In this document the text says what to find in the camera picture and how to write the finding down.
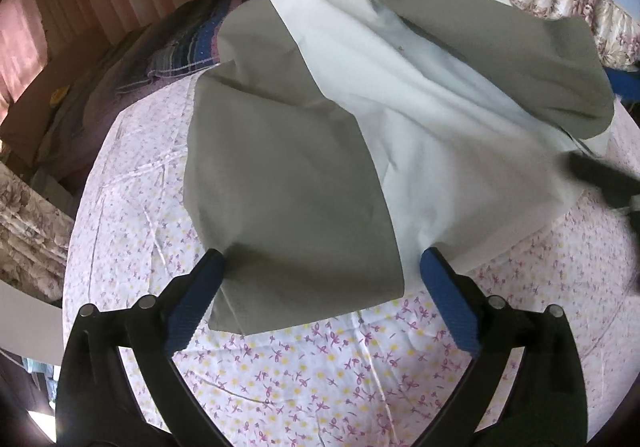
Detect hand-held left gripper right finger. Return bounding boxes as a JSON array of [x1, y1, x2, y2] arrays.
[[419, 247, 589, 447]]

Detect grey and white hoodie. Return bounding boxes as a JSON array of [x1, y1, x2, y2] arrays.
[[182, 0, 617, 334]]

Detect purple lace-edged bed sheet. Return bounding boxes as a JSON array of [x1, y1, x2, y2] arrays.
[[34, 39, 161, 180]]

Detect white floral bed sheet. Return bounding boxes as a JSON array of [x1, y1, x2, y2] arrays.
[[62, 72, 640, 447]]

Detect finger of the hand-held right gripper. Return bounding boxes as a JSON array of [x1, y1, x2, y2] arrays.
[[605, 68, 640, 104], [562, 151, 640, 210]]

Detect blue pink striped quilt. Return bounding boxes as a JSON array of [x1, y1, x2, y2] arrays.
[[115, 0, 273, 94]]

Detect white board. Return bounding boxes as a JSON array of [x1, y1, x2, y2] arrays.
[[0, 279, 67, 367]]

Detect brown floral cloth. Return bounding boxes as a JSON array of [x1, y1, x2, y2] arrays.
[[0, 162, 77, 304]]

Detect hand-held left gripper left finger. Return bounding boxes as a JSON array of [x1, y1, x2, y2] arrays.
[[54, 248, 227, 447]]

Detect pink curtain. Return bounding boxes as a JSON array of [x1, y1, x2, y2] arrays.
[[0, 0, 51, 128]]

